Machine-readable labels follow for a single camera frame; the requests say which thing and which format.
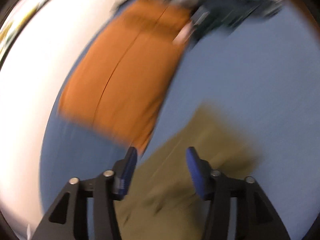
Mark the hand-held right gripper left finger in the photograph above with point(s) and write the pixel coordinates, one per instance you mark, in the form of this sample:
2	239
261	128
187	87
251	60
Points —
127	172

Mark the pink cloth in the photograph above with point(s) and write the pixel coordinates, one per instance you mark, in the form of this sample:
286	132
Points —
182	33

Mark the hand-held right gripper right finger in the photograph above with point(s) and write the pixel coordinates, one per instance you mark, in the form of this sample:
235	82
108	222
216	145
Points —
197	175

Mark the pile of dark clothes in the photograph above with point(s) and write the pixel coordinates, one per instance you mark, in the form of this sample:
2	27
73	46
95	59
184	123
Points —
220	7

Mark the orange cushion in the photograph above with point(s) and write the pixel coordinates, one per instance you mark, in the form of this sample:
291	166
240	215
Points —
155	10
120	85

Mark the olive green sweater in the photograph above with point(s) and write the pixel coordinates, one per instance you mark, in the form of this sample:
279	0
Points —
170	180

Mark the blue sofa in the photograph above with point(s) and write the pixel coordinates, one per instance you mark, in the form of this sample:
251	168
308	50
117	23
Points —
250	80

